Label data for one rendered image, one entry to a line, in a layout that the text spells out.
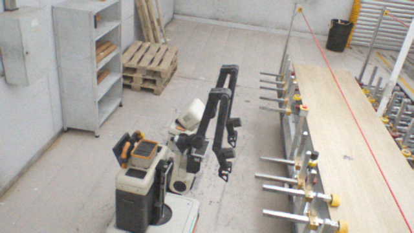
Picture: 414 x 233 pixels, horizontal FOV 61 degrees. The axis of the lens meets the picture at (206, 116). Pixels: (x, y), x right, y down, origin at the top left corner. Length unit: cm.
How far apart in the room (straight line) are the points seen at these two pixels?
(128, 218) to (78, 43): 210
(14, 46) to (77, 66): 103
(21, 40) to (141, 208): 170
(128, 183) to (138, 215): 30
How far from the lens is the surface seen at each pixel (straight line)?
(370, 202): 281
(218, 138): 226
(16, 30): 335
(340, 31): 941
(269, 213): 231
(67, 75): 438
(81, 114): 454
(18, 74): 351
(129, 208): 282
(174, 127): 245
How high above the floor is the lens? 250
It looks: 29 degrees down
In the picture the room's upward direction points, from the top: 7 degrees clockwise
